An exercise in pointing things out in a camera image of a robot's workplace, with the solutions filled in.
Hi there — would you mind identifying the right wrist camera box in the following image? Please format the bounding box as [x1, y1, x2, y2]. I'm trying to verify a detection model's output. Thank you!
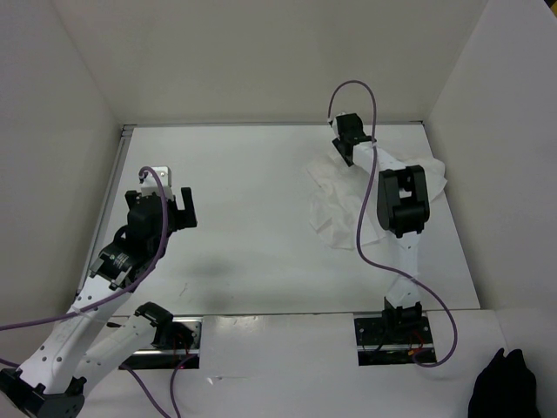
[327, 117, 339, 138]

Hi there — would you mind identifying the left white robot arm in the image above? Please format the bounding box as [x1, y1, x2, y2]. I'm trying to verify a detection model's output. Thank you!
[1, 187, 197, 417]

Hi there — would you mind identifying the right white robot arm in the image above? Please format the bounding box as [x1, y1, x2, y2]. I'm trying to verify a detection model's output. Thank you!
[330, 113, 430, 342]

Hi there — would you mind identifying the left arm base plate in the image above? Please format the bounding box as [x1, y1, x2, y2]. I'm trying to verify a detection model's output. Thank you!
[124, 316, 203, 370]

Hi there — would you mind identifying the black cloth pile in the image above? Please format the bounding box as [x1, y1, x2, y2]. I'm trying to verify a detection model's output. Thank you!
[467, 348, 540, 417]

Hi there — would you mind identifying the white pleated skirt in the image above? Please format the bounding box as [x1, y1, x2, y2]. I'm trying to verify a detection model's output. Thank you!
[306, 145, 446, 251]

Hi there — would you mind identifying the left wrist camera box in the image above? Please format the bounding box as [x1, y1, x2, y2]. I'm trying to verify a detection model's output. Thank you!
[138, 166, 173, 199]

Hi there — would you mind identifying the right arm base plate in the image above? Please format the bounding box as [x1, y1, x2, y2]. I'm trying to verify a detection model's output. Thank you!
[353, 315, 437, 367]

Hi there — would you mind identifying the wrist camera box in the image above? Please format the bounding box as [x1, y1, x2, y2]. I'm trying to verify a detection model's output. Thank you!
[327, 117, 339, 138]
[138, 166, 173, 199]

